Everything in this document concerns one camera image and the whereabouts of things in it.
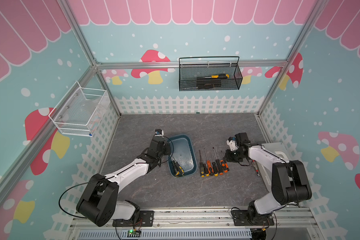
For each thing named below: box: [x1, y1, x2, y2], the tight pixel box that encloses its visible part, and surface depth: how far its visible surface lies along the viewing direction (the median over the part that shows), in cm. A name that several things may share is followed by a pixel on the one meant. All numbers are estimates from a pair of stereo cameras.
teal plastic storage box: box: [167, 134, 198, 178], surface depth 93 cm
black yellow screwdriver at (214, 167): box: [211, 151, 219, 177], surface depth 91 cm
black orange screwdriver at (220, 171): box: [212, 147, 224, 176], surface depth 91 cm
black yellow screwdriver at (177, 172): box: [172, 161, 180, 176], surface depth 90 cm
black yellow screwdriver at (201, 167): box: [199, 149, 205, 178], surface depth 91 cm
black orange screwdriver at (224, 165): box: [220, 150, 230, 173], surface depth 93 cm
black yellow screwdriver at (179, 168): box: [172, 156, 185, 175], surface depth 90 cm
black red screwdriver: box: [204, 148, 214, 176], surface depth 91 cm
